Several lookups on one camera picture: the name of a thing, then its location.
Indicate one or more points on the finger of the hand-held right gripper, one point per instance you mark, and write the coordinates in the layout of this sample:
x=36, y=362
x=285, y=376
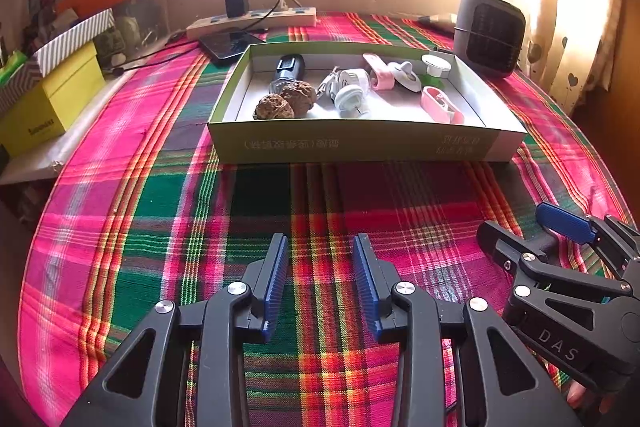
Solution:
x=505, y=244
x=565, y=222

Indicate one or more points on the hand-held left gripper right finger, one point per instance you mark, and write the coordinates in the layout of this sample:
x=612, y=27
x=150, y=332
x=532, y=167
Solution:
x=364, y=292

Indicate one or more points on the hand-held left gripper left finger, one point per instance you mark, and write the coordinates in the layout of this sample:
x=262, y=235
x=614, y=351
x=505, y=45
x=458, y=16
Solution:
x=277, y=287

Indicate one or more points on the green white cardboard box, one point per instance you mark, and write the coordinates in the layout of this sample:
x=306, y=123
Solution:
x=370, y=142

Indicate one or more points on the pink oval case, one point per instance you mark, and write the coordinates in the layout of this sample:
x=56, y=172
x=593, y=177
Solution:
x=431, y=99

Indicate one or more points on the brown walnut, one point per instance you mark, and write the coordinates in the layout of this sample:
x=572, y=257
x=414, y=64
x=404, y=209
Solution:
x=272, y=107
x=298, y=96

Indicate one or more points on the white round plug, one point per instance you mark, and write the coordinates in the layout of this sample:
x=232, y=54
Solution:
x=350, y=99

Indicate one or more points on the white dome gadget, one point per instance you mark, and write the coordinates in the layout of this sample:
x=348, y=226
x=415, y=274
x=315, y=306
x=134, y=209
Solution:
x=406, y=77

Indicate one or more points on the pink plastic clip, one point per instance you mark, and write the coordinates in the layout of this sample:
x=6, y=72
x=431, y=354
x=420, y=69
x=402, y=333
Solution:
x=380, y=74

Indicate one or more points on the small white jar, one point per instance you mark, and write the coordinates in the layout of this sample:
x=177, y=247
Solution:
x=356, y=79

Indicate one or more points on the black bike light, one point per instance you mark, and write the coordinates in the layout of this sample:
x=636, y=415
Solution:
x=289, y=69

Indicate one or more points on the person's right hand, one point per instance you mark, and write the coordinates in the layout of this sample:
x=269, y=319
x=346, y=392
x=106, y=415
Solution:
x=584, y=396

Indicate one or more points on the plaid blanket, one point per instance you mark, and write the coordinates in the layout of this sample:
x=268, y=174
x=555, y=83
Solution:
x=150, y=207

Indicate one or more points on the grey fan heater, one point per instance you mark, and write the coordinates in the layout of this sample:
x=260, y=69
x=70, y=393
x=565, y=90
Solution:
x=492, y=32

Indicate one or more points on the cream heart print curtain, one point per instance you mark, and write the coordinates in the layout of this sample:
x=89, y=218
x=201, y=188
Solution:
x=575, y=7

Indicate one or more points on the beige folded bag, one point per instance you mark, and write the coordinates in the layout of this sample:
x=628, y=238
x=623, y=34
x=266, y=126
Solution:
x=440, y=23

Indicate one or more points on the black smartphone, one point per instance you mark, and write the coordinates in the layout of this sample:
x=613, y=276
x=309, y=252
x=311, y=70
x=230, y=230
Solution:
x=225, y=47

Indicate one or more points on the white power strip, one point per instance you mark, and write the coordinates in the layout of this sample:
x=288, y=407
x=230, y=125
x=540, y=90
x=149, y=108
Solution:
x=295, y=17

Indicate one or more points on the black charger adapter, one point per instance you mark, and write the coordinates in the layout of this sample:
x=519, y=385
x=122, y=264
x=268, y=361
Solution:
x=236, y=1

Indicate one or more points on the yellow box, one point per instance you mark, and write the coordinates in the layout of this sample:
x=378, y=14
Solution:
x=50, y=107

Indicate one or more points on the clear plastic tank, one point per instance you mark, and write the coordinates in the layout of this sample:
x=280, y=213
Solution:
x=140, y=22

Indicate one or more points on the grey striped box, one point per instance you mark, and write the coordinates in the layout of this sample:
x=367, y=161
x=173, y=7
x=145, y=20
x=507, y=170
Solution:
x=75, y=39

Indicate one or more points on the green tissue pack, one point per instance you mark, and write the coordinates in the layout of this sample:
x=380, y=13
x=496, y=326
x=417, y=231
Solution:
x=12, y=67

